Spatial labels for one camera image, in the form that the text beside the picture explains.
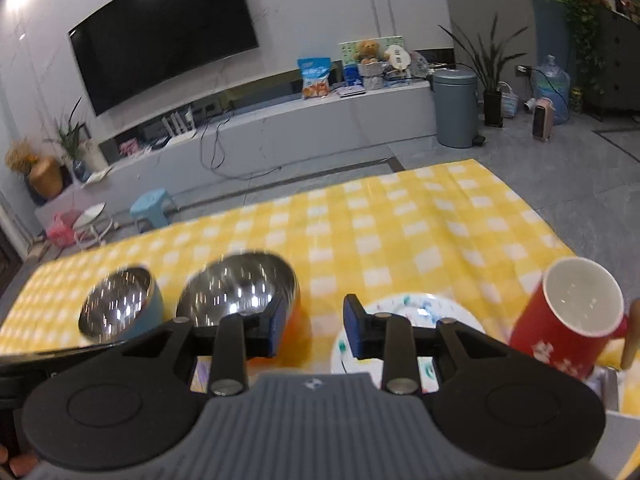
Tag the golden brown vase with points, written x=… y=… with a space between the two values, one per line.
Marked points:
x=45 y=177

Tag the yellow checkered tablecloth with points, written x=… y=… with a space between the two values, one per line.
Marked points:
x=451 y=229

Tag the tall potted plant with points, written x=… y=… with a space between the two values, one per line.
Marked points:
x=488 y=60

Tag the white fruity painted plate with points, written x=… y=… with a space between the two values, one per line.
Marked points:
x=421 y=309

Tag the pink plastic basket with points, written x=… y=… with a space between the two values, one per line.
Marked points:
x=60 y=231

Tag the orange steel bowl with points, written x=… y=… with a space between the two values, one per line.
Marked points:
x=244 y=283

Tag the red ceramic mug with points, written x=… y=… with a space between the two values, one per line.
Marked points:
x=576 y=309

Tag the grey trash bin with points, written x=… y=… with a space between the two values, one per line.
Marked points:
x=456 y=109

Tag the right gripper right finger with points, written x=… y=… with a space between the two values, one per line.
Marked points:
x=365 y=332

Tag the black wall television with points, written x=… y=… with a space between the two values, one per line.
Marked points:
x=130 y=46

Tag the white wifi router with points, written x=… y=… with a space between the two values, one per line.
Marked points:
x=180 y=124

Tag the blue water jug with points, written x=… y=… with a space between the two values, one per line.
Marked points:
x=553 y=83

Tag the grey tv console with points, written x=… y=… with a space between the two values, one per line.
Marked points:
x=253 y=143

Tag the white round stool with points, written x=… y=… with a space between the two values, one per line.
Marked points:
x=92 y=227

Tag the person left hand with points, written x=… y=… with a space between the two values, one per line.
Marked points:
x=19 y=465

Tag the light blue plastic stool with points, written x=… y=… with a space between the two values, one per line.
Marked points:
x=149 y=209

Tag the small plant in blue vase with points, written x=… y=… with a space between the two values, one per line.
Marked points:
x=69 y=132

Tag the brown teddy bear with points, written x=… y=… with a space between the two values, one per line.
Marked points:
x=367 y=51

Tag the blue snack bag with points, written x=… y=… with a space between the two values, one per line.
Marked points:
x=315 y=74

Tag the blue steel bowl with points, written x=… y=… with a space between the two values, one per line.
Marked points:
x=124 y=305

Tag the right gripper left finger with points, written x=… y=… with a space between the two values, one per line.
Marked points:
x=261 y=332

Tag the pink heater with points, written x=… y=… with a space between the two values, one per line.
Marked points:
x=543 y=119

